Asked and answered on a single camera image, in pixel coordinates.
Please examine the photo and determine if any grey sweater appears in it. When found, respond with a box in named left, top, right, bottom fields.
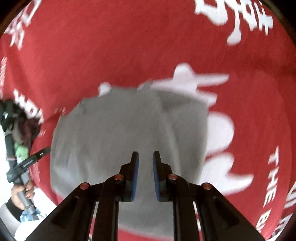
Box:
left=50, top=82, right=209, bottom=237

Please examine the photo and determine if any person's left forearm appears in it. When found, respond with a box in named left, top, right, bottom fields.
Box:
left=3, top=198, right=25, bottom=221

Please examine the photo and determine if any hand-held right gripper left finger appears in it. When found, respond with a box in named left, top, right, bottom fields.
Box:
left=24, top=151, right=140, bottom=241

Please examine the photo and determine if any person's left hand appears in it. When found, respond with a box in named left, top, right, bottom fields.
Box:
left=11, top=180, right=36, bottom=209

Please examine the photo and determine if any dark red plaid cloth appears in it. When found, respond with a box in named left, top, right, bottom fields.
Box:
left=13, top=113, right=42, bottom=151

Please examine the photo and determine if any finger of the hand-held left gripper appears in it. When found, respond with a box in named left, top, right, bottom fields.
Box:
left=6, top=147, right=51, bottom=184

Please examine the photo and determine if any red printed blanket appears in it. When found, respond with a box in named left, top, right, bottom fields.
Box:
left=0, top=0, right=296, bottom=241

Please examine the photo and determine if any light green cloth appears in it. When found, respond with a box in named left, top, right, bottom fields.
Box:
left=14, top=141, right=31, bottom=161

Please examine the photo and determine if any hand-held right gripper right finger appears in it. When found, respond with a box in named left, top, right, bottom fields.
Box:
left=153, top=151, right=266, bottom=241

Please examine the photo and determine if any black cloth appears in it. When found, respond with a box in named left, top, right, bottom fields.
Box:
left=0, top=99, right=22, bottom=133

